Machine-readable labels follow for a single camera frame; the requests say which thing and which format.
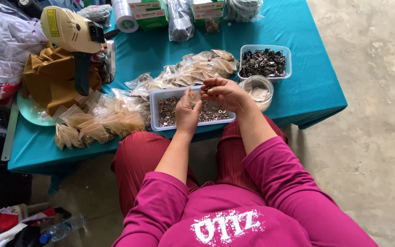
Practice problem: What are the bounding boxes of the heap of bagged clothes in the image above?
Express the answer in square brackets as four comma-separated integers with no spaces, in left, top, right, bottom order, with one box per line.
[0,0,49,105]

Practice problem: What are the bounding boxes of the round clear plastic jar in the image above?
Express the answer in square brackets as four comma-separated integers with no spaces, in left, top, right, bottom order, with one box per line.
[239,75,274,113]

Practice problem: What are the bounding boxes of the red pleated trousers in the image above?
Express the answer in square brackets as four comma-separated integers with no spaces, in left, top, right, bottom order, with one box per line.
[110,114,289,218]

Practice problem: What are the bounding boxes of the magenta long-sleeved shirt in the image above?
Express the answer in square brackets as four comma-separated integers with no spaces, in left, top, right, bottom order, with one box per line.
[111,136,380,247]

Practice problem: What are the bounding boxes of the heap of empty zip bags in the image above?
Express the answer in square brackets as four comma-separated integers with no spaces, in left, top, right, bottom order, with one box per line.
[125,49,240,99]

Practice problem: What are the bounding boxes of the pile of dark metal clips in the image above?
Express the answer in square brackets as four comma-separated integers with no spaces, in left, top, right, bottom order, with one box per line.
[240,48,287,78]

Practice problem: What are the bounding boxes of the heap of filled zip bags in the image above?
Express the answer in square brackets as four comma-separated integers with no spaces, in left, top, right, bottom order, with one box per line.
[54,88,152,150]

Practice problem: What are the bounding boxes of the light green plastic plate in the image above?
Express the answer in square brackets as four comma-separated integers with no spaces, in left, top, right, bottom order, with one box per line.
[16,89,65,127]

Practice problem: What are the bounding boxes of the heap of mixed clothing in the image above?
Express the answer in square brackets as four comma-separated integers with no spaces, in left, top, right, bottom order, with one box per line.
[0,202,72,247]

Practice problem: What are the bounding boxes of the clear rectangular plastic tray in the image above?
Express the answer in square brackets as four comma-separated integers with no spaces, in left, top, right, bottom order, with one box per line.
[149,85,237,132]

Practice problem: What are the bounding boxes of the mustard brown fabric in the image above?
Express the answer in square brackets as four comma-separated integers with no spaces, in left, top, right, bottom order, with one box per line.
[22,42,104,117]

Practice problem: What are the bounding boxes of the clear square plastic tub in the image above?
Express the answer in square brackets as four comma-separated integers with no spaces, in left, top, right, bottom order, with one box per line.
[237,45,293,82]

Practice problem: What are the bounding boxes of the clear bag with black parts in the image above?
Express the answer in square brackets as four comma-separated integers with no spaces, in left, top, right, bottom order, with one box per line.
[166,0,195,43]

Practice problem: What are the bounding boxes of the stack of green white boxes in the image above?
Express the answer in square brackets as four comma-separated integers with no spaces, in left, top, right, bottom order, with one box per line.
[190,0,225,27]
[128,0,169,31]

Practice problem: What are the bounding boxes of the cream electric fabric cutter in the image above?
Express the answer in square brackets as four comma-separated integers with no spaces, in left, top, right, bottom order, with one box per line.
[40,5,116,97]

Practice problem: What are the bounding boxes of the clear bag of grey parts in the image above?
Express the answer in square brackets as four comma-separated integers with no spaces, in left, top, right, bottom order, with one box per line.
[77,4,113,27]

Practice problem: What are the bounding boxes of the small bag of brass parts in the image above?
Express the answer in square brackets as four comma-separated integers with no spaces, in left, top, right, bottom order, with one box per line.
[204,17,221,34]

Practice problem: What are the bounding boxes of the person's right hand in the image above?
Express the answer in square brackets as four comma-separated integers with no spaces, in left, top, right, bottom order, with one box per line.
[200,77,254,116]

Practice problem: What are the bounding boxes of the white tape roll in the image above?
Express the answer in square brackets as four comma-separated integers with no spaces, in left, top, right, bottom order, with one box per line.
[111,0,139,34]

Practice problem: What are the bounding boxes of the long metal ruler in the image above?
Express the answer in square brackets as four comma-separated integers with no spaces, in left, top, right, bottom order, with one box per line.
[1,99,20,162]

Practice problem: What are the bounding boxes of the person's left hand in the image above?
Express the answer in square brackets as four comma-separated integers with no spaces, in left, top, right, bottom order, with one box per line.
[175,87,203,132]

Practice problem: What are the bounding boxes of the clear water bottle blue cap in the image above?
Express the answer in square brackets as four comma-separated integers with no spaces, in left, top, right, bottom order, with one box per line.
[39,214,88,245]

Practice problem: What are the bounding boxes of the pile of silver metal eyelets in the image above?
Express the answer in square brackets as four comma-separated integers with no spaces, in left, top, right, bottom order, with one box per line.
[158,96,232,128]

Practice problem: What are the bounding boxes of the clear bag of grey rings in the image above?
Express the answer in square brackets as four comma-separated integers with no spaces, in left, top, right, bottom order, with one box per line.
[224,0,264,23]

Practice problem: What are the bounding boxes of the teal tablecloth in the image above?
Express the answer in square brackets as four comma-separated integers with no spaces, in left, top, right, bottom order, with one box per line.
[8,0,348,176]

